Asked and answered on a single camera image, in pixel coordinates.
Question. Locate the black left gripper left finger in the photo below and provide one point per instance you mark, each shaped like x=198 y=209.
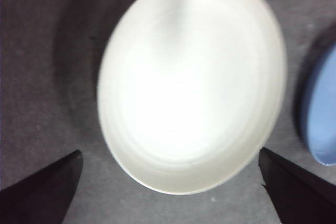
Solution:
x=39 y=197

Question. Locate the white round plate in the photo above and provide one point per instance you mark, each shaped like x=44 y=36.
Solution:
x=191 y=90

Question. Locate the blue round plate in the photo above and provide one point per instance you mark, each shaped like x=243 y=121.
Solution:
x=324 y=116

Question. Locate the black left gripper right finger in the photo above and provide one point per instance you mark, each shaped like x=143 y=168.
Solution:
x=302 y=197

